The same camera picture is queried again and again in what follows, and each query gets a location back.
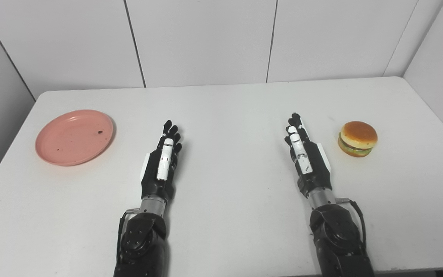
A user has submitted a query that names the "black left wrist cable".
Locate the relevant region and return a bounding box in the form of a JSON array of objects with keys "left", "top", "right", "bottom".
[{"left": 116, "top": 208, "right": 140, "bottom": 266}]

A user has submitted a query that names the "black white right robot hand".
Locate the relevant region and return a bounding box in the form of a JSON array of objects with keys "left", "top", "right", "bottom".
[{"left": 284, "top": 112, "right": 333, "bottom": 197}]

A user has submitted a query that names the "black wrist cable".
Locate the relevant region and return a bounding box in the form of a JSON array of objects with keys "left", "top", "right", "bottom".
[
  {"left": 116, "top": 208, "right": 140, "bottom": 266},
  {"left": 336, "top": 198, "right": 367, "bottom": 250}
]

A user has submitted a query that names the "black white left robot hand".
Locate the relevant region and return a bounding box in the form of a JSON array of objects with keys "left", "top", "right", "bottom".
[{"left": 140, "top": 120, "right": 183, "bottom": 202}]

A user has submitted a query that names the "pink round plate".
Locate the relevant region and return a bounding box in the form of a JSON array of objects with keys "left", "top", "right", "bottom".
[{"left": 35, "top": 110, "right": 114, "bottom": 167}]

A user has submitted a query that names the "toy hamburger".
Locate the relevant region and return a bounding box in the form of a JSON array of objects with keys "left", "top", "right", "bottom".
[{"left": 338, "top": 121, "right": 378, "bottom": 158}]

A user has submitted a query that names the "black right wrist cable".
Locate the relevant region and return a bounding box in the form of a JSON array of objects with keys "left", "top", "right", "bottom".
[{"left": 336, "top": 198, "right": 367, "bottom": 250}]

